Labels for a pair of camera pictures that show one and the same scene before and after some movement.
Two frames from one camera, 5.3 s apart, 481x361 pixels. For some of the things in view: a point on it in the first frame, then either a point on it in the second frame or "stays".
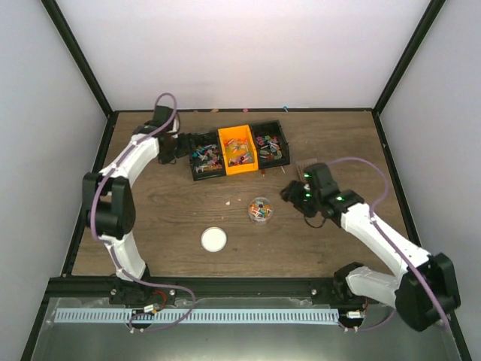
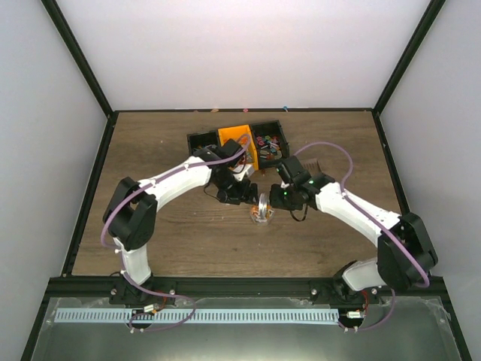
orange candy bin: [239, 150] stays
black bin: [272, 150] stays
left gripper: [186, 146] to [240, 196]
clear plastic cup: [260, 209] stays
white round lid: [213, 239] to [262, 205]
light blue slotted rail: [198, 316] stays
